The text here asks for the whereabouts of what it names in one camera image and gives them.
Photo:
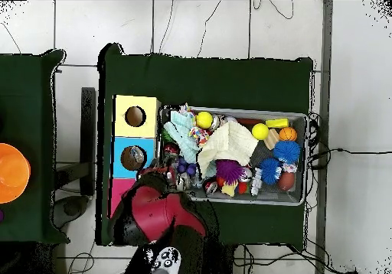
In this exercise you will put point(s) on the blue label clear plastic bottle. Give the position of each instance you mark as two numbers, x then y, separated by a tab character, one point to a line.
136	156

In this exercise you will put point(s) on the mint waffle cloth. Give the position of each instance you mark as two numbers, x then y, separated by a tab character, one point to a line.
183	136

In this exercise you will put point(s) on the cream waffle cloth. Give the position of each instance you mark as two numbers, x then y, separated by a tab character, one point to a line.
228	142

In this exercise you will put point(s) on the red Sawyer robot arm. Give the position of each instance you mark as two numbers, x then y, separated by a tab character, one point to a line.
165	212

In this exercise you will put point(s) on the wooden three-hole box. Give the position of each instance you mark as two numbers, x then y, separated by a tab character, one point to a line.
134	127

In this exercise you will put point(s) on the colourful patterned cloth wad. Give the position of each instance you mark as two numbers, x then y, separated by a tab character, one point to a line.
198	134

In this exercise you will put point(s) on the purple spiky ball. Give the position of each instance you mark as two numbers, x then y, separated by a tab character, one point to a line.
229	170

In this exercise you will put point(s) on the black upright panel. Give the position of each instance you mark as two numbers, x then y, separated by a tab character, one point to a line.
88	133

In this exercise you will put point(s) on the grey rounded base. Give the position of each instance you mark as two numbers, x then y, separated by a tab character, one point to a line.
70	208

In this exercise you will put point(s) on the dark green table cloth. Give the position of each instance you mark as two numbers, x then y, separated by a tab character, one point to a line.
27	102
214	81

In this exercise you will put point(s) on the smooth yellow ball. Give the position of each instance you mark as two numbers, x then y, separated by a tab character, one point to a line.
260	131

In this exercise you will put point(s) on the reddish brown ball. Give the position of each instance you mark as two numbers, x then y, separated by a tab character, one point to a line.
287	181

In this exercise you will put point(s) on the large blue spiky ball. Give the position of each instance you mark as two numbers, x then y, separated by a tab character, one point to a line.
287	152

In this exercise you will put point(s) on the small orange basketball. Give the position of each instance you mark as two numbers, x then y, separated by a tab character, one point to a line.
288	134

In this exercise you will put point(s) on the orange round object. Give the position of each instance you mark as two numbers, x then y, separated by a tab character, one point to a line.
12	173

